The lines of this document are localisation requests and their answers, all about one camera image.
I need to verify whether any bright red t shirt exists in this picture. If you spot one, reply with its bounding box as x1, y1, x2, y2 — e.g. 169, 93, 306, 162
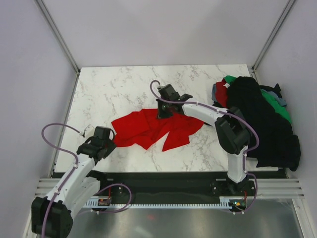
111, 109, 204, 152

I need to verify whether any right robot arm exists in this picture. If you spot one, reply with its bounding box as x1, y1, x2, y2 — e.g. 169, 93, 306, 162
157, 84, 251, 195

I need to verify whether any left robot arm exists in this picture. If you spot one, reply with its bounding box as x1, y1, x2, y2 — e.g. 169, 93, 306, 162
31, 126, 116, 238

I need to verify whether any dark red t shirt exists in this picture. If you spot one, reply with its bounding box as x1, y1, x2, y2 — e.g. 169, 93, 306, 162
215, 79, 230, 108

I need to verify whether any green t shirt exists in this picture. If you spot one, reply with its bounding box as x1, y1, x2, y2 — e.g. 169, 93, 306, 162
222, 75, 292, 123

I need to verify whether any white folded cloth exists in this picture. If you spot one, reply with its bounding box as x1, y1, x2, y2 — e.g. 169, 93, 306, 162
245, 157, 279, 172

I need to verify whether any grey blue t shirt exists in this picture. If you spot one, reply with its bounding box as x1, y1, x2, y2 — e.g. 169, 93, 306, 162
211, 83, 287, 108

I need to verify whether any black t shirt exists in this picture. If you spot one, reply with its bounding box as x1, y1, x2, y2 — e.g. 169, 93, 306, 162
227, 76, 301, 172

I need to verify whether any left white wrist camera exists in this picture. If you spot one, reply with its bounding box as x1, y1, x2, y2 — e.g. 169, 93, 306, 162
80, 124, 95, 138

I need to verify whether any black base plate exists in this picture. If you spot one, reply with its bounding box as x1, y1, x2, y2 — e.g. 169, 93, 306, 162
100, 172, 256, 204

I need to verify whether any right aluminium frame post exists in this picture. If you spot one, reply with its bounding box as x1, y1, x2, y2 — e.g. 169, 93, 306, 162
248, 0, 297, 74

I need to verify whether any aluminium frame post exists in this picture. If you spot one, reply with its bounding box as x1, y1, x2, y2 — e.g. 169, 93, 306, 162
34, 0, 80, 75
248, 0, 297, 74

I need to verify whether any slotted cable duct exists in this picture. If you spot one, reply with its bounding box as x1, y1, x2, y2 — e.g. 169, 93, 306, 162
83, 197, 232, 209

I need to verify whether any left aluminium frame post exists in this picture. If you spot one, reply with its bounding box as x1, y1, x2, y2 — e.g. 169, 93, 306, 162
34, 0, 80, 75

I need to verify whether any aluminium front rail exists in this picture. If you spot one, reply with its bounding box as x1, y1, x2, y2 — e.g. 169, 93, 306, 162
35, 178, 304, 199

